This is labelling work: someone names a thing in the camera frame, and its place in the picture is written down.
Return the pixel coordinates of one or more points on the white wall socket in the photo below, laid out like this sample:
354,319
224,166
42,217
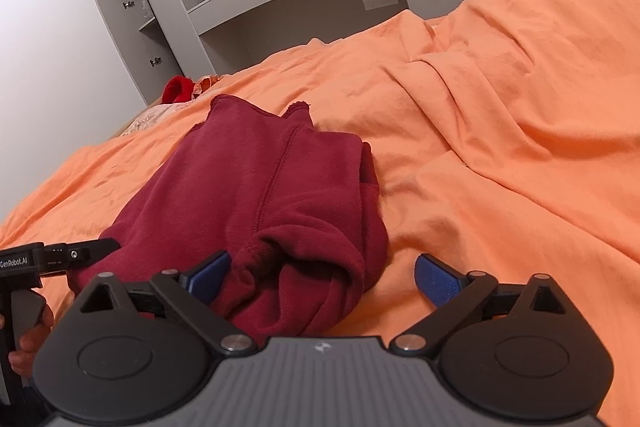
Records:
381,1

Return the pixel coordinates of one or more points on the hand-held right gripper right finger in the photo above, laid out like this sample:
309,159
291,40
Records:
440,279

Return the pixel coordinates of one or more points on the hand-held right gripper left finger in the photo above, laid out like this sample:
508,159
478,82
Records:
207,277

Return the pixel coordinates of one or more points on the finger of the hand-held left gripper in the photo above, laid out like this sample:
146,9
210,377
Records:
85,252

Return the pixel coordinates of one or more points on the orange bed blanket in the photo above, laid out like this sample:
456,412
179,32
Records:
500,132

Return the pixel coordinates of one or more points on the person's left hand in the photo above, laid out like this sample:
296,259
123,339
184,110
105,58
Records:
22,359

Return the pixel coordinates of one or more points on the maroon sweatshirt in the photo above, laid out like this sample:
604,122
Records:
260,197

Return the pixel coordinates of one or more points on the red cloth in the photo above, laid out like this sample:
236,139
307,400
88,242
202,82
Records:
177,89

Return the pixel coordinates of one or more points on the red and white fabric pile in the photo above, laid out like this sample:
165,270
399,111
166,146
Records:
150,117

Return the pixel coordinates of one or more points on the grey cabinet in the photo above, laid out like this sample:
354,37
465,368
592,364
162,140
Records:
135,7

